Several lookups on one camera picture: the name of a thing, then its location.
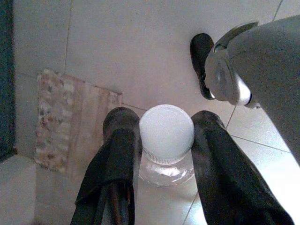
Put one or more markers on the dark door frame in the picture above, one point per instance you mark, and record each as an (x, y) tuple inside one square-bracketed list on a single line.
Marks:
[(7, 70)]

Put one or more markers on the clear bottle with white cap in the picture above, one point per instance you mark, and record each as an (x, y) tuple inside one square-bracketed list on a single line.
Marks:
[(166, 126)]

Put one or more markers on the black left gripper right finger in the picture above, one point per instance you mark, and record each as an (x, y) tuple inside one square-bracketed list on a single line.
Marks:
[(225, 175)]

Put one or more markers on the patterned beige floor mat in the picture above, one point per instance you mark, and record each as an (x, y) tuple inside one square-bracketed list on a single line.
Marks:
[(58, 112)]

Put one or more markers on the black robot left foot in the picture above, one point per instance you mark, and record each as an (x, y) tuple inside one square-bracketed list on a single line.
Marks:
[(199, 51)]

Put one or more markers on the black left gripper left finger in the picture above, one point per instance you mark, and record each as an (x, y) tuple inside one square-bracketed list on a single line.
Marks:
[(112, 164)]

